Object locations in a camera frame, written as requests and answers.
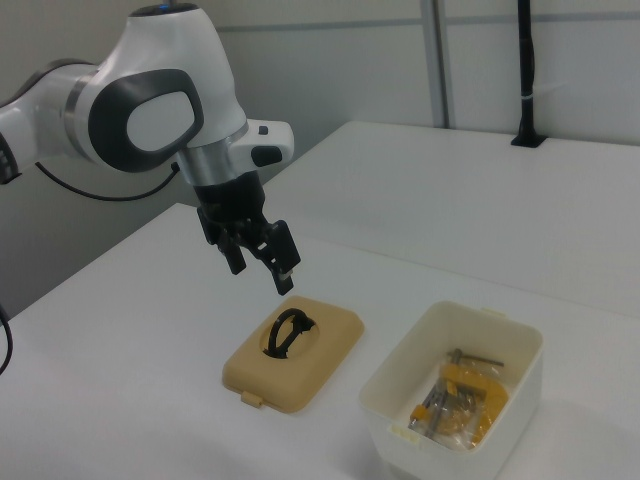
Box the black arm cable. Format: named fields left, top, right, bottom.
left=33, top=160, right=181, bottom=203

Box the black cable at table edge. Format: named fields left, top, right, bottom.
left=0, top=304, right=14, bottom=377

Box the clear plastic bag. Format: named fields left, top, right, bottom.
left=407, top=349, right=512, bottom=449

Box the white plastic tool case box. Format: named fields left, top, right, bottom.
left=358, top=299, right=545, bottom=480

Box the yellow C-clamp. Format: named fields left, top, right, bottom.
left=409, top=348, right=510, bottom=446

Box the black pole with base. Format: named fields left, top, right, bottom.
left=509, top=0, right=547, bottom=149

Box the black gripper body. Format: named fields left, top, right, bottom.
left=192, top=171, right=268, bottom=230

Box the black lid handle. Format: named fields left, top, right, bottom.
left=263, top=308, right=317, bottom=360

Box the tan plastic case lid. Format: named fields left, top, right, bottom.
left=221, top=294, right=365, bottom=415

